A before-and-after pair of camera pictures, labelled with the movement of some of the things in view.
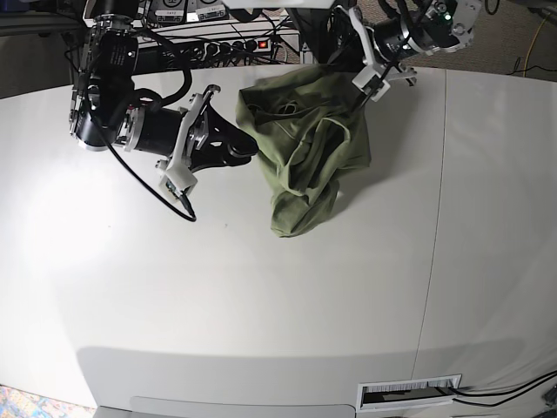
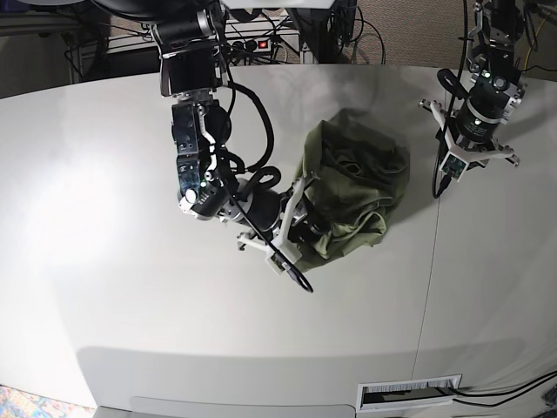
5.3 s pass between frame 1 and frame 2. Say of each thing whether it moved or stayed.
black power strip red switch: stayed
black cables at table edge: stayed
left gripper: moved
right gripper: moved
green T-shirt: moved
